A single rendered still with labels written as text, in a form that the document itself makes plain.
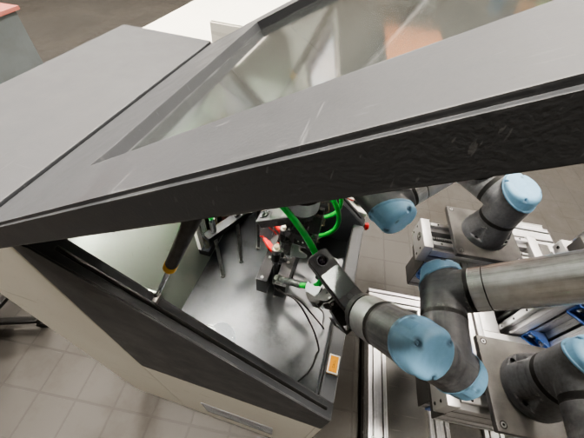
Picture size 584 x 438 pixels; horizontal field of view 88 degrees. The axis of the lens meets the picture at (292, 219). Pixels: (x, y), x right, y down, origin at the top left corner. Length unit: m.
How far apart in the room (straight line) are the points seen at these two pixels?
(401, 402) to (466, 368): 1.23
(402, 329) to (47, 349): 2.05
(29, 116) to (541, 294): 0.91
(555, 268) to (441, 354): 0.21
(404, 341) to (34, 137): 0.68
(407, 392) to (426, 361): 1.34
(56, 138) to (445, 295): 0.72
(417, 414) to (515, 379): 0.88
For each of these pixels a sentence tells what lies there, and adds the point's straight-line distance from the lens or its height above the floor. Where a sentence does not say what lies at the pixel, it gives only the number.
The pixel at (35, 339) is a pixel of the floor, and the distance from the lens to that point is 2.34.
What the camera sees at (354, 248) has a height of 0.95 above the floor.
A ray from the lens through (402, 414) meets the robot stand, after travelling 1.76.
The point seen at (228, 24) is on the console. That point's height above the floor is 1.55.
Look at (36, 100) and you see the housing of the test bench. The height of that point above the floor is 1.50.
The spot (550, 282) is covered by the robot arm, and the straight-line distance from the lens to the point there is 0.57.
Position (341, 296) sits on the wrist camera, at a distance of 0.58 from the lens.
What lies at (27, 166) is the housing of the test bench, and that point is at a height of 1.50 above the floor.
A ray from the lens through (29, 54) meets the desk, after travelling 4.22.
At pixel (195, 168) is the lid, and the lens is 0.21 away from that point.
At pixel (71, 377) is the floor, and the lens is 2.15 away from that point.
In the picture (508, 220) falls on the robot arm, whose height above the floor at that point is 1.17.
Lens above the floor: 1.84
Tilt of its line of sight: 49 degrees down
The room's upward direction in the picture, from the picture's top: 6 degrees clockwise
